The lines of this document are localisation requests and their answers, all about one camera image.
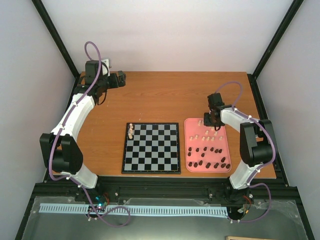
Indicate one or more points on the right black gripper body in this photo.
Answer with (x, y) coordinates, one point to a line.
(211, 122)

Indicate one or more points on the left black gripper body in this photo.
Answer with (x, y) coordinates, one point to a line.
(116, 84)

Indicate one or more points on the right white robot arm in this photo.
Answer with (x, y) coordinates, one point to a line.
(257, 142)

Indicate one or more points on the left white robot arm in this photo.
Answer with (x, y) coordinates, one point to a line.
(60, 151)

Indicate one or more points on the right circuit board connector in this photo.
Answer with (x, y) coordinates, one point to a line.
(246, 206)

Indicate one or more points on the left green circuit board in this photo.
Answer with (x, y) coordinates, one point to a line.
(102, 202)

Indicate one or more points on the pink plastic tray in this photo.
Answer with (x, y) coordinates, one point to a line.
(220, 154)

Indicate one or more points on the black and silver chessboard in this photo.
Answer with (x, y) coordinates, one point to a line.
(154, 149)

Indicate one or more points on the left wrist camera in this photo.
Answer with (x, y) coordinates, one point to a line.
(105, 65)

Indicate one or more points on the black aluminium frame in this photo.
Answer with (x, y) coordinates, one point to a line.
(165, 187)

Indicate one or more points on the light blue slotted cable duct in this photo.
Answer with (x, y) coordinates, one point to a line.
(136, 210)

